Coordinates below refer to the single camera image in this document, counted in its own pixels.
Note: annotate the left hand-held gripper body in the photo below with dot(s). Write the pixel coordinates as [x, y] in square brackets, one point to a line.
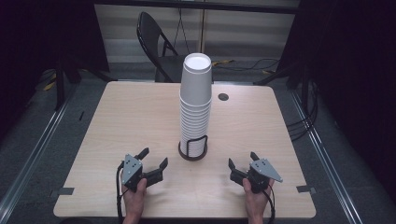
[130, 169]

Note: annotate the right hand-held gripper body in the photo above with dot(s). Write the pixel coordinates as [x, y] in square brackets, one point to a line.
[263, 169]

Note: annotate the dark round cup holder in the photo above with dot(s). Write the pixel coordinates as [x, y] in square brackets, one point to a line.
[193, 157]

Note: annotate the stack of white paper cups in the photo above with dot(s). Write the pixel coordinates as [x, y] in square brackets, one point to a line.
[195, 109]

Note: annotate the person's left hand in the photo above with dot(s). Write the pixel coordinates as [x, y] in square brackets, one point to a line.
[134, 202]

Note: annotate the person's right hand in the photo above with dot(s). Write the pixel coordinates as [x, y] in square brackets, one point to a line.
[257, 203]

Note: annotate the grey tape strip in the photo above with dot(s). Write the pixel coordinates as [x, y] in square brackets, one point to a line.
[305, 188]
[66, 191]

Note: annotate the dark round table grommet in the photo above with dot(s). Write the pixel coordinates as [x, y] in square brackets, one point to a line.
[223, 96]

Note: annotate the black metal stand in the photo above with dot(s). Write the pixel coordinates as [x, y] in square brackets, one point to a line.
[60, 84]
[280, 74]

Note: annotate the black folding chair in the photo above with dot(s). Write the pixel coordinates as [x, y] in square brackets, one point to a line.
[155, 46]

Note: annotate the yellow floor tape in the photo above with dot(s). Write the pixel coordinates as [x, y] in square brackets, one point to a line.
[49, 86]

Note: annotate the metal floor rail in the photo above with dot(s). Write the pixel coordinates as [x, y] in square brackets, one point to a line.
[34, 149]
[327, 155]

